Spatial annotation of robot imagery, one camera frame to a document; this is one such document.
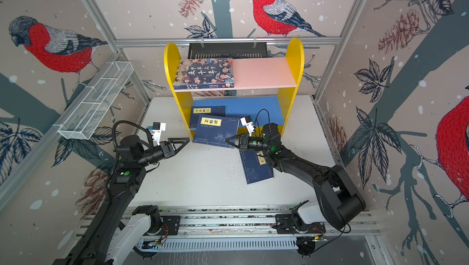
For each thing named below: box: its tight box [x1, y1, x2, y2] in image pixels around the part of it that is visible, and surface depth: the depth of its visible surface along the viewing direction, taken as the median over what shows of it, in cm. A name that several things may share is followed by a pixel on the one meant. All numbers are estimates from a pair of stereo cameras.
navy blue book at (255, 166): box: [239, 149, 275, 185], surface depth 89 cm
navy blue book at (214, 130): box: [192, 114, 240, 149], surface depth 78 cm
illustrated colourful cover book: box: [172, 58, 235, 90], surface depth 73 cm
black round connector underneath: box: [296, 236, 316, 258], surface depth 71 cm
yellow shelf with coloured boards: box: [164, 37, 305, 140], surface depth 75 cm
